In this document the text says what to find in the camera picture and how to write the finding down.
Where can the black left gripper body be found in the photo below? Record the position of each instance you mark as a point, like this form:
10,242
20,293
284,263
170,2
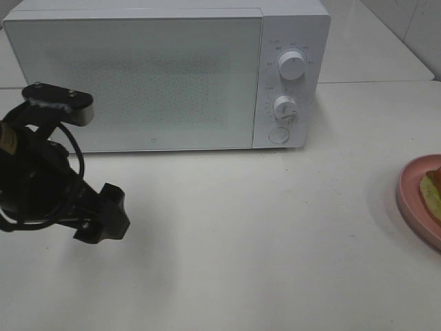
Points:
52,192

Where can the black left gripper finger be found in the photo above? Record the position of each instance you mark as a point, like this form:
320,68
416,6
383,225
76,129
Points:
110,223
114,194

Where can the white microwave door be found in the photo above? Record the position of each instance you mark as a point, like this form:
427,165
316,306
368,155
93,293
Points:
157,84

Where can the round white door button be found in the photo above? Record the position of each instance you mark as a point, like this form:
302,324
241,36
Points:
279,135

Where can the white timer knob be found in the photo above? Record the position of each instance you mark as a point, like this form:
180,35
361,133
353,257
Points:
285,108

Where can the white power knob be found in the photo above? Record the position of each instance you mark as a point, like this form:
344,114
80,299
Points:
291,65

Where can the pink round plate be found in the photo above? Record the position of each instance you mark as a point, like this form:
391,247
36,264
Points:
410,200

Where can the white bread sandwich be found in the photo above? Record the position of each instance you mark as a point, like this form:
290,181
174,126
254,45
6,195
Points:
430,190

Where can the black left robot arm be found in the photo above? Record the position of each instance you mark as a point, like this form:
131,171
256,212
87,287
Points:
13,173

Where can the white microwave oven body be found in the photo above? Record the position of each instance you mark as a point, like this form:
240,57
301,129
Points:
285,26

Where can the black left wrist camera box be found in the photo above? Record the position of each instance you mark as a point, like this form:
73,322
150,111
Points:
75,107

